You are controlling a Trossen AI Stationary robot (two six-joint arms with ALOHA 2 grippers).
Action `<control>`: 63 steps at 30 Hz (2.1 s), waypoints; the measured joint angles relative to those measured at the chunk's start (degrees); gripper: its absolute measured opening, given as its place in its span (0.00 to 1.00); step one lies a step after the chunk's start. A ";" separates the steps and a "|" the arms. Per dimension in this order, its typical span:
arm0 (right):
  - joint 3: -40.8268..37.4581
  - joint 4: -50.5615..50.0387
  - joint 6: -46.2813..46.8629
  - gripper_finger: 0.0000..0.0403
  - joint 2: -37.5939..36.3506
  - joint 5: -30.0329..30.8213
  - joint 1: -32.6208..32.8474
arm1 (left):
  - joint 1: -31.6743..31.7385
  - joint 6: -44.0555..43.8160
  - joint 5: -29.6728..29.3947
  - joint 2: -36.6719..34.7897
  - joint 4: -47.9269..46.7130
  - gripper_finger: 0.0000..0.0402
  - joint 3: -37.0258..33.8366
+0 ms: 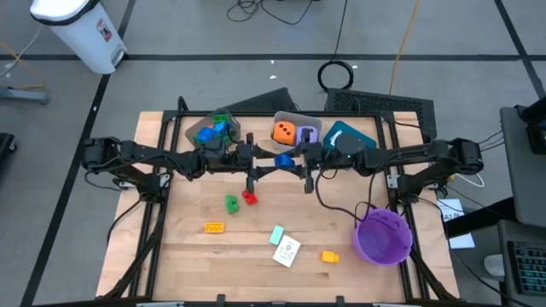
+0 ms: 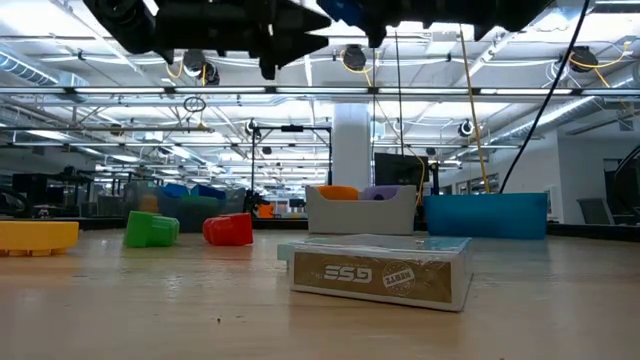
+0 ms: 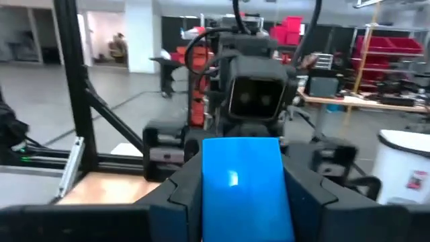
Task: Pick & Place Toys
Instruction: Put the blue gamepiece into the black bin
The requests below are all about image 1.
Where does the black desk device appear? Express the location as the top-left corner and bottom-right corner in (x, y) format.
(515, 96), (546, 155)

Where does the grey plastic bin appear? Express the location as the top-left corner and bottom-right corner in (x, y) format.
(270, 110), (324, 153)

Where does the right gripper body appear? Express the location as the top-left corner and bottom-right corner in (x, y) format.
(303, 128), (342, 194)

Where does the grey stand foot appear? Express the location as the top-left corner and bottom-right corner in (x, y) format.
(0, 84), (51, 106)

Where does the blue rounded toy brick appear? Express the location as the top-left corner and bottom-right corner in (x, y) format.
(274, 153), (296, 171)

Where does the orange foam die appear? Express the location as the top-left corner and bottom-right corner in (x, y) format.
(272, 120), (296, 147)

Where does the teal plastic bin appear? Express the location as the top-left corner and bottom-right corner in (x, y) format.
(322, 119), (378, 150)

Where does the black looped floor cable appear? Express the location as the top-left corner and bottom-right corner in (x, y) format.
(225, 0), (317, 26)

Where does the grey side desk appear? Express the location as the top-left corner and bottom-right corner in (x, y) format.
(498, 104), (546, 229)

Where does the white gold-sided card box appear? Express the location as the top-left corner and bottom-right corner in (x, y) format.
(272, 235), (302, 269)

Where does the backlit keyboard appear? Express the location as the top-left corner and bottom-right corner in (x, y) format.
(506, 240), (546, 298)

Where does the white paper sheet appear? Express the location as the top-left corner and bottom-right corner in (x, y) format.
(435, 197), (476, 251)

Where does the grey round pad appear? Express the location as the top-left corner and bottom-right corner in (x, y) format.
(483, 252), (505, 278)

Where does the black coiled cable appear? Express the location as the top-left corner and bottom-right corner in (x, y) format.
(317, 0), (356, 92)

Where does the purple plastic bucket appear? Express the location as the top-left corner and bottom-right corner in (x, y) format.
(351, 207), (415, 268)

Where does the black perforated case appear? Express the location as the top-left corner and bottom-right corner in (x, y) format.
(324, 88), (438, 145)

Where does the black floor object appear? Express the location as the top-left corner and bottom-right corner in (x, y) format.
(0, 132), (18, 155)

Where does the white trash can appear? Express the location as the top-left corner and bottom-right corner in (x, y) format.
(28, 0), (128, 76)

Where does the black flat panel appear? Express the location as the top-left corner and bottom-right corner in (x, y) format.
(222, 86), (299, 113)

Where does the yellow cable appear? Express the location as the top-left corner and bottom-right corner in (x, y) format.
(387, 0), (422, 96)

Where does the black aluminium table frame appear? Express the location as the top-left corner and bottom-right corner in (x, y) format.
(96, 96), (464, 307)

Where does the large blue toy brick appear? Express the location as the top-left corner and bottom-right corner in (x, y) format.
(196, 127), (217, 145)

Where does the white cable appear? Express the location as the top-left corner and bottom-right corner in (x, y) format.
(446, 170), (486, 189)

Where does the purple foam die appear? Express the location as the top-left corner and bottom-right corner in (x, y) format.
(296, 125), (320, 146)

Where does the brown translucent bin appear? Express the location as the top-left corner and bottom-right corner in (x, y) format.
(184, 108), (242, 150)

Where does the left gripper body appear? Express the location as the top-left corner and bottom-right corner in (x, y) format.
(225, 132), (256, 194)

